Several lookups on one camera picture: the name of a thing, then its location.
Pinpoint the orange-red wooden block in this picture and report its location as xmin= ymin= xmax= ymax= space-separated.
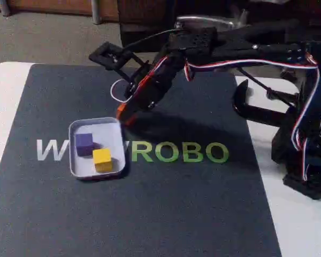
xmin=116 ymin=103 xmax=137 ymax=127

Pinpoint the purple wooden block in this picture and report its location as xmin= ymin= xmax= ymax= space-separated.
xmin=75 ymin=133 xmax=95 ymax=157

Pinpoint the yellow wooden block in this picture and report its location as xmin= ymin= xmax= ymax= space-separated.
xmin=92 ymin=148 xmax=112 ymax=173

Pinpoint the white rounded tray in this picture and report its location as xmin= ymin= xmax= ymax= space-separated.
xmin=68 ymin=117 xmax=127 ymax=182

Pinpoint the dark brown box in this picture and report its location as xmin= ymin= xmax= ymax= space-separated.
xmin=117 ymin=0 xmax=174 ymax=52

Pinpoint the chrome office chair base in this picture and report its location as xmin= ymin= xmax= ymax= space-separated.
xmin=176 ymin=9 xmax=249 ymax=30

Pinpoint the grey metal leg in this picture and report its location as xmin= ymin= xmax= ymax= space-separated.
xmin=91 ymin=0 xmax=102 ymax=25
xmin=0 ymin=0 xmax=11 ymax=17

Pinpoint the dark mat with logo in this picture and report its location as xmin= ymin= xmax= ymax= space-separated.
xmin=0 ymin=63 xmax=283 ymax=257

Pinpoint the black table clamp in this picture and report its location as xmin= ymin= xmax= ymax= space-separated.
xmin=231 ymin=68 xmax=300 ymax=124

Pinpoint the brown wooden panel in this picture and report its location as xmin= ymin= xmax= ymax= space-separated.
xmin=0 ymin=0 xmax=118 ymax=16

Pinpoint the red white gripper wire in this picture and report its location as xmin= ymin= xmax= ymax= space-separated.
xmin=135 ymin=55 xmax=168 ymax=92

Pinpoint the thin white wire loop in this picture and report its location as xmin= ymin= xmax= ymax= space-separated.
xmin=110 ymin=79 xmax=132 ymax=104

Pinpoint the black camera cable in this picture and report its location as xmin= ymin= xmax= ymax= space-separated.
xmin=121 ymin=28 xmax=182 ymax=51

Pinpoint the black camera mount frame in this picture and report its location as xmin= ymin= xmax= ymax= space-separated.
xmin=88 ymin=42 xmax=150 ymax=89

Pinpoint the red white blue ribbon cable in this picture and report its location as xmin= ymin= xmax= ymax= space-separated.
xmin=184 ymin=52 xmax=320 ymax=182

